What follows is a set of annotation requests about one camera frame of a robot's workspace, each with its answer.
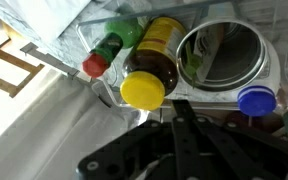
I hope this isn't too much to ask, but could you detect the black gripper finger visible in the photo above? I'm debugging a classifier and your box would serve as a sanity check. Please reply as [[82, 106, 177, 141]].
[[172, 100, 203, 180]]

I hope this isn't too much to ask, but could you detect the white bottle blue cap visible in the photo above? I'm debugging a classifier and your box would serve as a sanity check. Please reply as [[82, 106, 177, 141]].
[[231, 41, 281, 117]]

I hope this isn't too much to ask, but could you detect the brown bottle yellow lid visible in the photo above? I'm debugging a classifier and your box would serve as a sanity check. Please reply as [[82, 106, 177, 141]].
[[120, 17, 186, 110]]

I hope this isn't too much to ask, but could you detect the green bottle red cap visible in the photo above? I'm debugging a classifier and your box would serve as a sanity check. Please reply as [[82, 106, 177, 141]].
[[82, 18, 143, 78]]

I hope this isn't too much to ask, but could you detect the clear plastic tray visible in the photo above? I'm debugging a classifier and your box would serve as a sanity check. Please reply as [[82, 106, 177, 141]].
[[75, 0, 288, 112]]

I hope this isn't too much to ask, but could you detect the small wooden chair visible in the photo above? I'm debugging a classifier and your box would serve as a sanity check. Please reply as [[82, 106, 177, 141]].
[[0, 38, 44, 98]]

